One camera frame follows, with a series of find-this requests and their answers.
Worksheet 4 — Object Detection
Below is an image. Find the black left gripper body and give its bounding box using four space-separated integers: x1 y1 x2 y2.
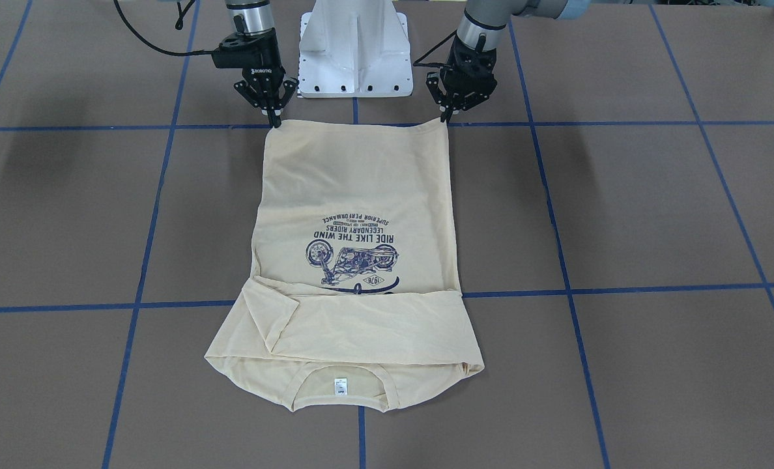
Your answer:
426 33 497 111

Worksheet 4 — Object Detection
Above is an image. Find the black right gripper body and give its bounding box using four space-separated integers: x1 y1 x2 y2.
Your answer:
212 29 298 111

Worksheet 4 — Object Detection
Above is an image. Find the cream long-sleeve printed shirt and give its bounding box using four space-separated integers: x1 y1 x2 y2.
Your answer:
205 119 485 412

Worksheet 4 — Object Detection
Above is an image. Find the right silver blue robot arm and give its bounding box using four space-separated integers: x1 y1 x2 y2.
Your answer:
212 1 298 128

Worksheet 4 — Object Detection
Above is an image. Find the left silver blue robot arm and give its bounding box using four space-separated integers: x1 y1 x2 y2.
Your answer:
412 1 590 124

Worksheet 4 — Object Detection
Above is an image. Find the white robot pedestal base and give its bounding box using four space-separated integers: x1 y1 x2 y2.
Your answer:
298 1 414 98

